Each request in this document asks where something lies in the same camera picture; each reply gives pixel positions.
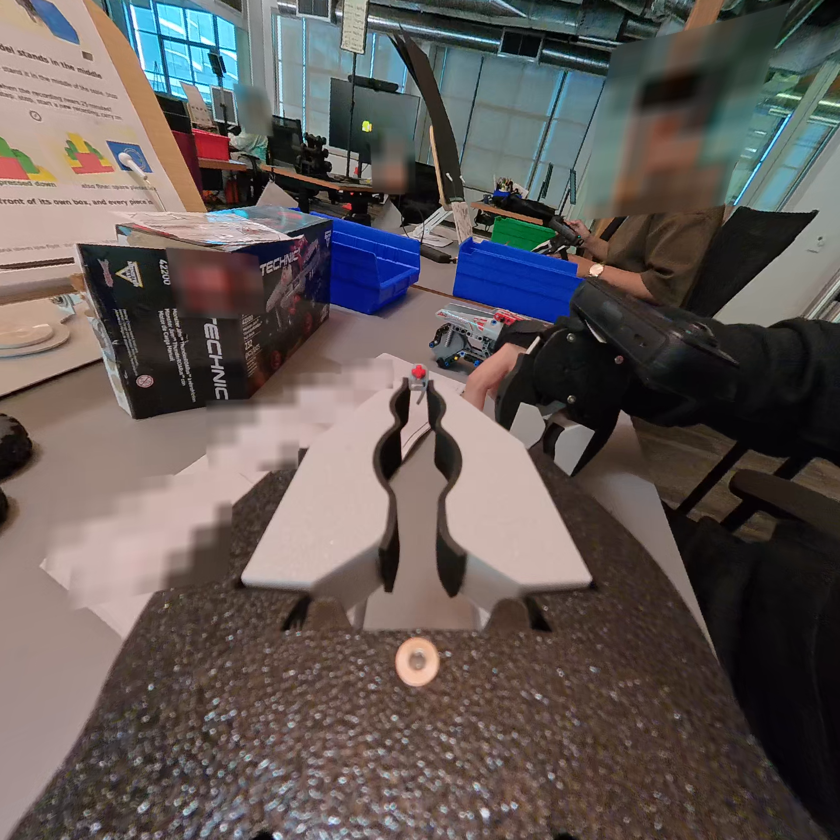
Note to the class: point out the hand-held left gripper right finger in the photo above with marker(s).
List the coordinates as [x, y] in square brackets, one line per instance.
[518, 525]

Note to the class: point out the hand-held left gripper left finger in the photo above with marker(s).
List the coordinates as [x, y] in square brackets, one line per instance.
[315, 525]

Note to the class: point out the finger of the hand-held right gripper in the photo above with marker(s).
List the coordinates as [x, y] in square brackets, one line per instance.
[530, 423]
[577, 434]

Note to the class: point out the grey toy assembly red axle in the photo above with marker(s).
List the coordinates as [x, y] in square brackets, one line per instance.
[418, 374]

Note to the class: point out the blue plastic bin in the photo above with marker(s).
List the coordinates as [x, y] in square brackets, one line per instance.
[512, 289]
[367, 275]

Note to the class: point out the person's right forearm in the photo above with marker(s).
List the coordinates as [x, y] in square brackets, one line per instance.
[787, 374]

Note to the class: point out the wooden background desk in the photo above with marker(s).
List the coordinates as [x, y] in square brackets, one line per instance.
[308, 178]

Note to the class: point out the person's right hand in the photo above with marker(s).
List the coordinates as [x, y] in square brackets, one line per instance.
[492, 380]

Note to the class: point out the partly built toy truck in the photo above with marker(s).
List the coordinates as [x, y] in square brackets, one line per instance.
[459, 328]

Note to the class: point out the black office chair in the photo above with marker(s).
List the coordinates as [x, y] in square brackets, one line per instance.
[754, 262]

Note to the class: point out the green plastic bin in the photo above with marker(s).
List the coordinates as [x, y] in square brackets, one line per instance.
[518, 236]

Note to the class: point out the white instruction booklet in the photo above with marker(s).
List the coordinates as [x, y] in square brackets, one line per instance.
[124, 607]

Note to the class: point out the black toy box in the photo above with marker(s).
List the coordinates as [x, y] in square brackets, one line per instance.
[164, 367]

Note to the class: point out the person's black clothing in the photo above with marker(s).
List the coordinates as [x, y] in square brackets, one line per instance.
[774, 623]

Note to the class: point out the black curved panel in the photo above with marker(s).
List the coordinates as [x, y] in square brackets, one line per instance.
[436, 124]

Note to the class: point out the white flat board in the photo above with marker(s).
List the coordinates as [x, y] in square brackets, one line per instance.
[72, 374]

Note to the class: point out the black toy tyre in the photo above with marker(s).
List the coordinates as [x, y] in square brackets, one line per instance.
[13, 446]
[3, 508]

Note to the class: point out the white round stand base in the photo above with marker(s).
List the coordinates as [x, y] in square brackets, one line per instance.
[26, 334]

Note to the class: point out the black monitor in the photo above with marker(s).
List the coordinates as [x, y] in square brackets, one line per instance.
[348, 118]

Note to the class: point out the red plastic bin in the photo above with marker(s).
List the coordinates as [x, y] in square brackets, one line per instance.
[210, 144]

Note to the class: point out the hanging white paper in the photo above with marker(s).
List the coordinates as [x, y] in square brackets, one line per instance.
[354, 26]

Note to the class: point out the white instruction poster board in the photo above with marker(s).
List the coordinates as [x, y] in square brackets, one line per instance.
[65, 98]

